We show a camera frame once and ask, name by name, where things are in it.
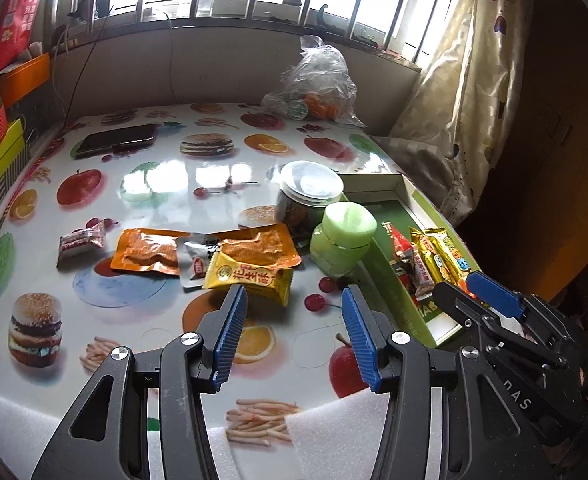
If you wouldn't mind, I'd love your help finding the clear plastic bag with oranges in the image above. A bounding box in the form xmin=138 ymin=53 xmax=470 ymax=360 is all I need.
xmin=260 ymin=35 xmax=366 ymax=128

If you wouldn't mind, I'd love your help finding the black smartphone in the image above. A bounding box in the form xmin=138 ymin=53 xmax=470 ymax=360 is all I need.
xmin=73 ymin=124 xmax=160 ymax=159

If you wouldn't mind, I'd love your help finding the pink white wafer packet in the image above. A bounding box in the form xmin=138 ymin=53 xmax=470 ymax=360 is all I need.
xmin=411 ymin=249 xmax=435 ymax=300

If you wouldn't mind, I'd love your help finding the red dark jujube packet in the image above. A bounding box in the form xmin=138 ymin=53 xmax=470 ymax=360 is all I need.
xmin=387 ymin=222 xmax=414 ymax=296

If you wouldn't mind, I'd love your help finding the orange white snack pouch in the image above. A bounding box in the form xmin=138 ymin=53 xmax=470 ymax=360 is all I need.
xmin=177 ymin=223 xmax=302 ymax=290

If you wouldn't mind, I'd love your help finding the red white candy packet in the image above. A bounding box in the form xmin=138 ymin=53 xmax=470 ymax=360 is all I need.
xmin=56 ymin=221 xmax=105 ymax=266

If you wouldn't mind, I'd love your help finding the clear jar white lid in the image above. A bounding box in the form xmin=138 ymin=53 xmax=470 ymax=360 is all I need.
xmin=276 ymin=160 xmax=344 ymax=238

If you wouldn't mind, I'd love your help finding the green white gift box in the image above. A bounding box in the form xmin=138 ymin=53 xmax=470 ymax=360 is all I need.
xmin=341 ymin=174 xmax=480 ymax=348

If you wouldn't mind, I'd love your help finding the white foam sheet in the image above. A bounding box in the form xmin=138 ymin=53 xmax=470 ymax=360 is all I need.
xmin=0 ymin=390 xmax=388 ymax=479

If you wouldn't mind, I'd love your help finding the red printed bag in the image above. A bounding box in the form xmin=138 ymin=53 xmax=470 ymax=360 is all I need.
xmin=0 ymin=0 xmax=40 ymax=72

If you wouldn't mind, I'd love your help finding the beige patterned curtain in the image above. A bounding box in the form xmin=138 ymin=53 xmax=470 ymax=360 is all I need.
xmin=375 ymin=0 xmax=534 ymax=226

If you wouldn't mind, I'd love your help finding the yellow green box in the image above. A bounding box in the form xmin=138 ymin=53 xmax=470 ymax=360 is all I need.
xmin=0 ymin=119 xmax=25 ymax=178

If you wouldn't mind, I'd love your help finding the orange box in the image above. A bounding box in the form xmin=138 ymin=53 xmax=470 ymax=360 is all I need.
xmin=0 ymin=53 xmax=51 ymax=108

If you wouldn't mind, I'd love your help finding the green cream jar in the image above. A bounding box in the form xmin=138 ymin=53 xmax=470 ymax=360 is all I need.
xmin=310 ymin=202 xmax=378 ymax=278

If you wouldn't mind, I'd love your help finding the long yellow snack bar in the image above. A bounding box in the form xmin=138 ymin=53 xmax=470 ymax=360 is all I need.
xmin=409 ymin=228 xmax=451 ymax=284
xmin=425 ymin=228 xmax=472 ymax=289

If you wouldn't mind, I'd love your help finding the orange tofu snack pouch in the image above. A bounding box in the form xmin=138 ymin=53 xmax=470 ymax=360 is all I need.
xmin=111 ymin=228 xmax=188 ymax=276

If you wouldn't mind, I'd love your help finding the fruit print tablecloth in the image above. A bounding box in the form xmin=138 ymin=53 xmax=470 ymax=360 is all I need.
xmin=0 ymin=102 xmax=475 ymax=480

